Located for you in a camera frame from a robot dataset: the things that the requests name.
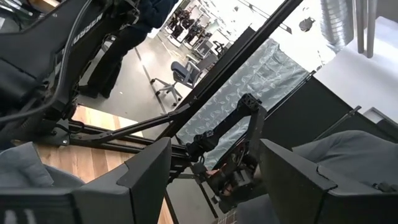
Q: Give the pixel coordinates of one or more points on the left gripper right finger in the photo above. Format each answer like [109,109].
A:
[298,193]

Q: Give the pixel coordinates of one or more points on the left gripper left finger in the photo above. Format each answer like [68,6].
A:
[140,186]

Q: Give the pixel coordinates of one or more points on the grey baseball cap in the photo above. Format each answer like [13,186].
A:
[342,155]

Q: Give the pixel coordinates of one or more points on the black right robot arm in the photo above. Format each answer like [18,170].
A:
[46,37]

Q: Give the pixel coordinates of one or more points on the black partition panel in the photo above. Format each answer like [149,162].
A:
[311,115]

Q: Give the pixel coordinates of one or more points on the person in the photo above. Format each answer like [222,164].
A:
[124,40]

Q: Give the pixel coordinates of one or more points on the blue-grey office chair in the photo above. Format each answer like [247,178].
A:
[183,71]

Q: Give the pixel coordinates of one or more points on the leaf-patterned curtain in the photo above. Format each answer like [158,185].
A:
[264,74]

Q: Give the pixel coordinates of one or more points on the grey ceiling pipes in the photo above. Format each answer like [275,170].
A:
[370,25]

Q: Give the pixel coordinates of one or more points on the silver ventilation duct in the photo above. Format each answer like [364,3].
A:
[337,21]

